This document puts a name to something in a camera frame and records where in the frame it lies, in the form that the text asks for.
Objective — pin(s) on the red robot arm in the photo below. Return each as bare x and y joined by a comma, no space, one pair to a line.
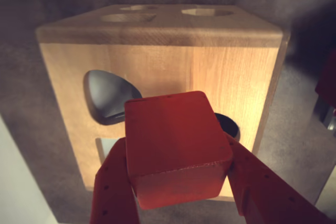
328,82

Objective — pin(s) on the wooden shape sorter box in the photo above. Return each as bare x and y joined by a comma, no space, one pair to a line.
210,77

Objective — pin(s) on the red wooden cube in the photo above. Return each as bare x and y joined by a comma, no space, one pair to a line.
173,142

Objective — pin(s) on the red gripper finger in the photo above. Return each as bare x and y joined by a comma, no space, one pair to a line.
262,197
113,195

